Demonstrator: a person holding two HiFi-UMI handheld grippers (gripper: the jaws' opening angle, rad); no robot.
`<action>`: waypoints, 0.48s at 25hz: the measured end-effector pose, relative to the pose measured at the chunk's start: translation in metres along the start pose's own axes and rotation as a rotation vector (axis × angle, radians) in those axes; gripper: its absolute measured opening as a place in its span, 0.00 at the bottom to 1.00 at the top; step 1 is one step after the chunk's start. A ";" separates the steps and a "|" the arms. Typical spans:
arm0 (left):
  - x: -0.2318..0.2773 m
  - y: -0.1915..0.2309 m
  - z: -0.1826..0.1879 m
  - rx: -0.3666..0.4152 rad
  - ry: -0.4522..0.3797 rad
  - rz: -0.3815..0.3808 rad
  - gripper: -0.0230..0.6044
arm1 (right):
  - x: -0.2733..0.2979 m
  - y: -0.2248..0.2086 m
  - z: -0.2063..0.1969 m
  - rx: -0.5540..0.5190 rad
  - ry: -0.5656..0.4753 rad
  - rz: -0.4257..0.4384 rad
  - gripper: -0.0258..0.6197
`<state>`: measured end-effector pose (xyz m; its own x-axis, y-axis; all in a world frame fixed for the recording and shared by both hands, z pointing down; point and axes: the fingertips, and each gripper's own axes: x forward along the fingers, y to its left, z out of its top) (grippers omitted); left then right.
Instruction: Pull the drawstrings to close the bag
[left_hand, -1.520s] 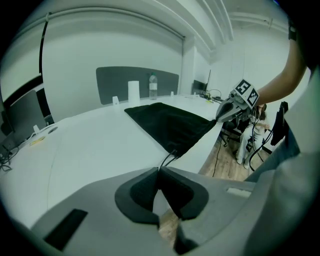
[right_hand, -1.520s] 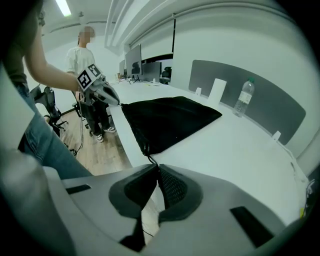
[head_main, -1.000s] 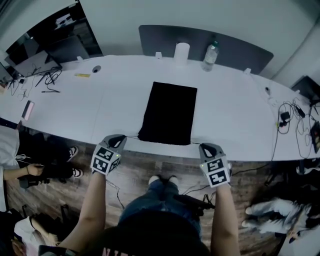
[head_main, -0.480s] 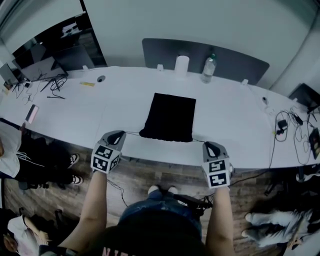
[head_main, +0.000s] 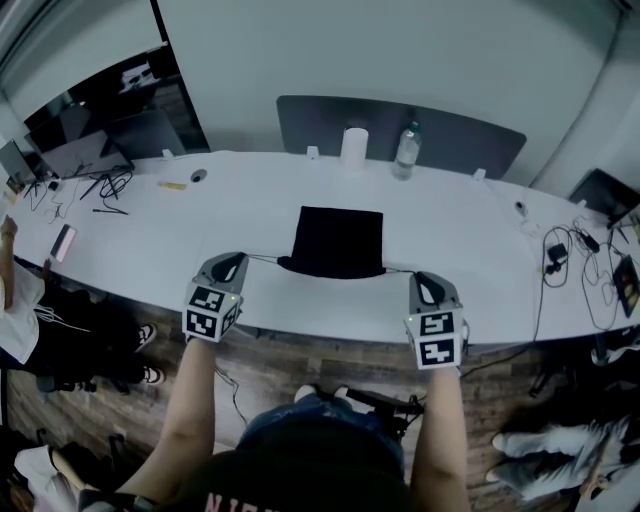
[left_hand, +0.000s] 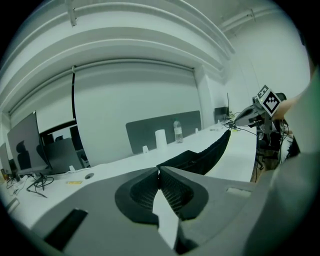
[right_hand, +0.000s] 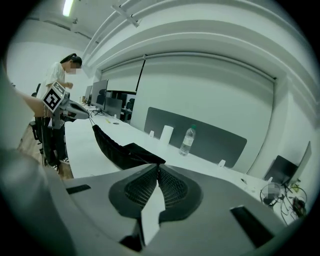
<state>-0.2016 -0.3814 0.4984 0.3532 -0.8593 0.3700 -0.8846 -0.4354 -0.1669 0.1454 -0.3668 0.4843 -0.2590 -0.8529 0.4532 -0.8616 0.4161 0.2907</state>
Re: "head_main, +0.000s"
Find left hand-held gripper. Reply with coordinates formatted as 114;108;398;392
182;251;250;344

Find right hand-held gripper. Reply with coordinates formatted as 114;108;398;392
403;271;466;372

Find black cloth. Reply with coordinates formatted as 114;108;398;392
246;205;417;281

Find person's right forearm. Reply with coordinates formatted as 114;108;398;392
409;367;471;512

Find person's left forearm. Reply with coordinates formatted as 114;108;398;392
118;338;218;504

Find black floor power strip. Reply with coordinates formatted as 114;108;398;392
344;386;427;417

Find clear plastic water bottle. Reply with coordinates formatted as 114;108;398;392
390;120;423;182

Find smartphone with lit screen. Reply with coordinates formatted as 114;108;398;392
50;223;79;264

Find person's blue jeans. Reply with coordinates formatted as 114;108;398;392
234;393;407;472

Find white paper roll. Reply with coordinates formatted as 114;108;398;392
340;126;370;170

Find black monitor with stand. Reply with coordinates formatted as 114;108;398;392
23;101;137;202

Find black computer monitor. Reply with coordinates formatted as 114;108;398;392
606;198;640;232

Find small black monitor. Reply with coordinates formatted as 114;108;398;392
0;139;40;185

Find long black cable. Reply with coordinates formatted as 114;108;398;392
458;226;571;382

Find tangled black cables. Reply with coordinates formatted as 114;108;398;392
21;168;135;225

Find looped black cable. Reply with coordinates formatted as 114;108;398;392
572;213;632;332

